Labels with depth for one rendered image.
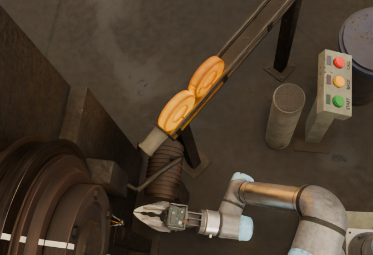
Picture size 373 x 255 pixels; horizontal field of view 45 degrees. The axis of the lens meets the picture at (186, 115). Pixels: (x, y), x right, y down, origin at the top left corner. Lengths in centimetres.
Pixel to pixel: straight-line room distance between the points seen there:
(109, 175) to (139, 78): 106
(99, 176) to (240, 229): 45
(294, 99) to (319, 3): 95
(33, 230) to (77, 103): 60
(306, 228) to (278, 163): 100
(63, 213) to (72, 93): 58
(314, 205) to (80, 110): 73
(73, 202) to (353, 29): 141
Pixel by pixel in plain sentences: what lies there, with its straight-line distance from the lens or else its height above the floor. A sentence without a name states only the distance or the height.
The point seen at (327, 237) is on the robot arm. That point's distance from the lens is 119.
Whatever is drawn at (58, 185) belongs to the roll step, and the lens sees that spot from 95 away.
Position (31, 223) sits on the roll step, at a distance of 91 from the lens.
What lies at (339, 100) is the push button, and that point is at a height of 61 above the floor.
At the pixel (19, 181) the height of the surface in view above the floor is 133.
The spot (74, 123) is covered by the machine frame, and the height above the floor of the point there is 87.
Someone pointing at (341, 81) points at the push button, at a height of 61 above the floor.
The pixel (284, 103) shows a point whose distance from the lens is 171.
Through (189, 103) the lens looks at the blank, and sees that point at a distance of 151.
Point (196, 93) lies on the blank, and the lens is 150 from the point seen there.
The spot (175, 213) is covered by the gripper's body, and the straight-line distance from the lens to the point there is 135.
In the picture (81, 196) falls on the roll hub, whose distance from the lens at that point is 96.
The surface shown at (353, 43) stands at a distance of 197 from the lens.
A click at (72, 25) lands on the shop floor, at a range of 263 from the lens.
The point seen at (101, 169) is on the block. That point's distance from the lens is 140.
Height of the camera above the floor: 211
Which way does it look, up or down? 69 degrees down
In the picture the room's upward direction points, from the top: 17 degrees counter-clockwise
